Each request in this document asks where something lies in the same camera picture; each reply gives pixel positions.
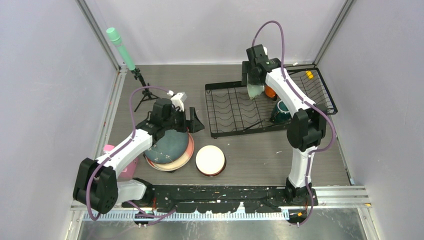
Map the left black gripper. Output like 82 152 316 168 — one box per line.
163 107 204 134

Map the light green bowl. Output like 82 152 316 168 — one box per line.
246 83 265 100

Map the orange mug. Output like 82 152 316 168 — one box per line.
264 85 278 101

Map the black wire dish rack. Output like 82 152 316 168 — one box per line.
205 81 290 139

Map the dark green mug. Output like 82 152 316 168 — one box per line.
269 100 292 124

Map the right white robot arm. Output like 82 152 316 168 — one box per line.
242 44 329 205

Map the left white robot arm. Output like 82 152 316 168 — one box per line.
72 98 205 214

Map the blue floral plate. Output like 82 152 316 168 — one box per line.
143 130 189 164

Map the cream bowl red rim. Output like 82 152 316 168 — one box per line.
195 145 227 177

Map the pink cream plate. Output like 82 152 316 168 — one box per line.
144 133 195 173

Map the yellow block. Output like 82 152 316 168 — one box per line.
305 70 314 80

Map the pink box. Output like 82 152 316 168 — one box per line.
103 144 139 179

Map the green microphone on tripod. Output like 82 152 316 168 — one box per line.
106 27 159 112

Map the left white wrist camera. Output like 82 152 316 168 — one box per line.
166 90 187 112

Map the black wire rack side tray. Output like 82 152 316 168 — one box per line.
286 64 338 116

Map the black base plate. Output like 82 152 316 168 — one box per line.
133 185 311 214

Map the aluminium frame rail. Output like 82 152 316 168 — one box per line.
71 185 373 222

